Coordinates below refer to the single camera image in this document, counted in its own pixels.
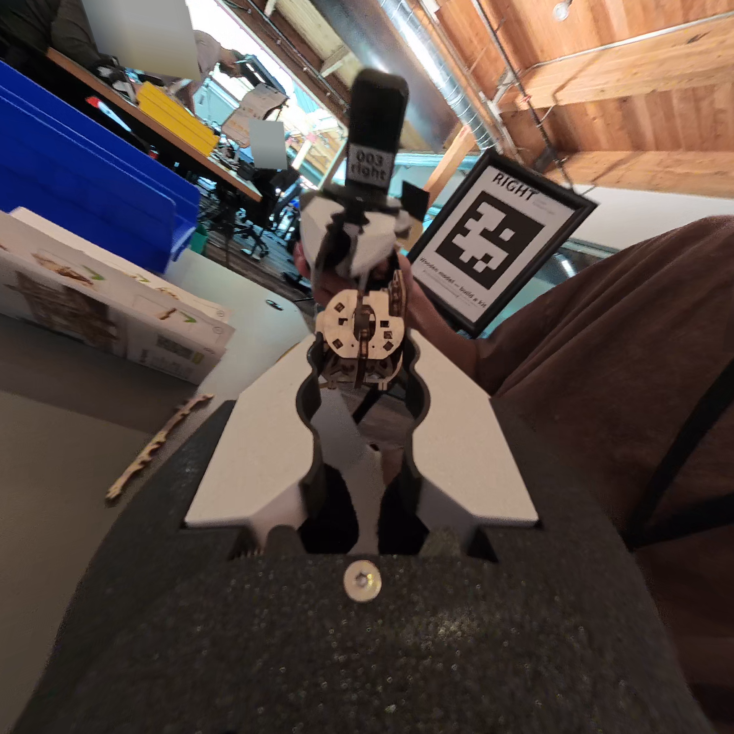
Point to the yellow storage bin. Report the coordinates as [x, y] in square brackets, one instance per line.
[178, 117]

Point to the large green storage bin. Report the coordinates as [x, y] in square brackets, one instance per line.
[199, 242]

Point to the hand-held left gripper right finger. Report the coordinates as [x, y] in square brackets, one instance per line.
[476, 459]

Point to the person's right hand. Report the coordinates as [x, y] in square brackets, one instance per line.
[416, 292]

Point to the black office chair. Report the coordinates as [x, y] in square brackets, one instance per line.
[246, 223]

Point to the wooden model assembly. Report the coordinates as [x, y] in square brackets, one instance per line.
[350, 332]

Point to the wooden workbench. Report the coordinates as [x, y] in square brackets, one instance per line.
[172, 143]

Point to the thin toothed wooden part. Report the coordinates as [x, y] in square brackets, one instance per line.
[398, 295]

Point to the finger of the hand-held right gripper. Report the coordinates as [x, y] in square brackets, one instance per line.
[315, 229]
[381, 241]

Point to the person's right forearm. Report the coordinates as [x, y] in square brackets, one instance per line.
[459, 350]

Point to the ceiling spotlight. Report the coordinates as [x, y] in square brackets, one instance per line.
[563, 8]

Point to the jagged wooden strip part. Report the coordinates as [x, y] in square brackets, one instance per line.
[155, 447]

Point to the black framed marker sign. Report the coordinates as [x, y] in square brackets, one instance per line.
[504, 241]

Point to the large blue storage bin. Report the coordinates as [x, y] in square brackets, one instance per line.
[86, 172]

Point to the silver spiral duct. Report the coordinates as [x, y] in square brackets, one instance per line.
[447, 74]

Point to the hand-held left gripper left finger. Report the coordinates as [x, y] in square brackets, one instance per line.
[252, 459]

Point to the white model kit box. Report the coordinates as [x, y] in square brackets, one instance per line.
[103, 304]

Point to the grey ventilation duct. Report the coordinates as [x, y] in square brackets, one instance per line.
[367, 34]

